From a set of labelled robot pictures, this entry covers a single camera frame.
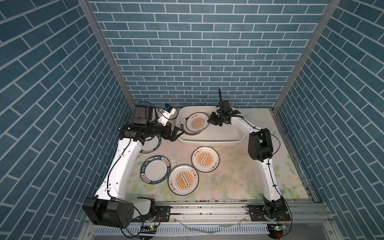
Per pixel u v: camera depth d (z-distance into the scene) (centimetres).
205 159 93
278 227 71
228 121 83
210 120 94
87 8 70
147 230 72
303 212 76
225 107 86
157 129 60
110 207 37
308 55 88
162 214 74
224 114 84
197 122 106
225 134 104
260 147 63
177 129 63
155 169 89
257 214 73
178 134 66
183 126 108
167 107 62
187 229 70
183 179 85
